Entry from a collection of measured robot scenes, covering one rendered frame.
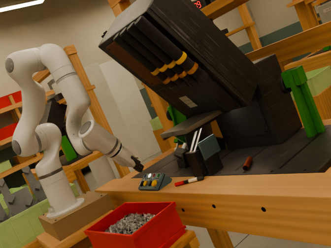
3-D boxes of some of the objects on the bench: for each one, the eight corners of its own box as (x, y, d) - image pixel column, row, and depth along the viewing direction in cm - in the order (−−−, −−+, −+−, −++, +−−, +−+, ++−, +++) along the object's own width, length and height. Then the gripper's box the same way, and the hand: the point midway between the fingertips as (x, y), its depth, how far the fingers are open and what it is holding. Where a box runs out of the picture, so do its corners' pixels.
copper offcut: (249, 170, 130) (247, 164, 130) (243, 171, 131) (241, 166, 131) (253, 160, 138) (251, 155, 138) (248, 162, 139) (246, 157, 139)
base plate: (319, 178, 105) (317, 171, 105) (132, 181, 194) (130, 177, 193) (373, 123, 129) (371, 118, 129) (184, 148, 218) (183, 145, 218)
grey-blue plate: (213, 175, 141) (199, 142, 139) (209, 175, 143) (196, 143, 141) (227, 164, 147) (215, 133, 145) (224, 164, 148) (211, 134, 147)
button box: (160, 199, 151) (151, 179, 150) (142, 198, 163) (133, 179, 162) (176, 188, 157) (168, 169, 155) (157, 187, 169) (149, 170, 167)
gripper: (127, 139, 141) (156, 162, 152) (106, 139, 152) (134, 161, 162) (119, 156, 138) (149, 178, 149) (98, 155, 149) (127, 175, 159)
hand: (138, 167), depth 154 cm, fingers closed
